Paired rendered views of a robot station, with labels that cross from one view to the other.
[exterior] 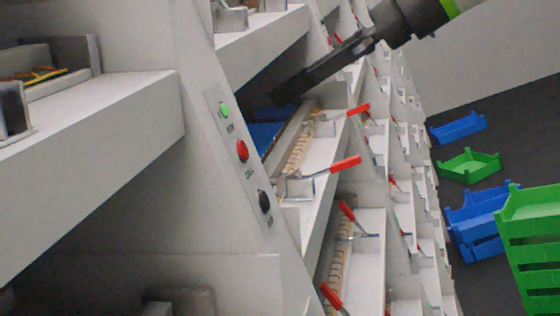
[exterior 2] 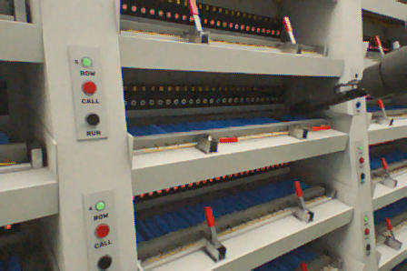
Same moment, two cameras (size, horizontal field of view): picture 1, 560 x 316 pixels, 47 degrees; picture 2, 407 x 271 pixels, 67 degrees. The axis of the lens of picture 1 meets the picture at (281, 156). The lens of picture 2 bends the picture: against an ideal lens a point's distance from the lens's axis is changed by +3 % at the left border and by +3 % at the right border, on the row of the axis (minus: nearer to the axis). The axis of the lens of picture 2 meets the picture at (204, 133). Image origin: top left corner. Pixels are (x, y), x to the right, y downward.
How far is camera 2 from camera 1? 0.46 m
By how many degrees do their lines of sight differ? 40
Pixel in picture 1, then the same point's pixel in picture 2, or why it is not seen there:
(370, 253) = (301, 221)
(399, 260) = (352, 246)
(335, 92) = (343, 120)
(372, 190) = (348, 192)
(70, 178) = not seen: outside the picture
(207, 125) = (54, 61)
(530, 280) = not seen: outside the picture
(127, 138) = not seen: outside the picture
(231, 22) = (195, 37)
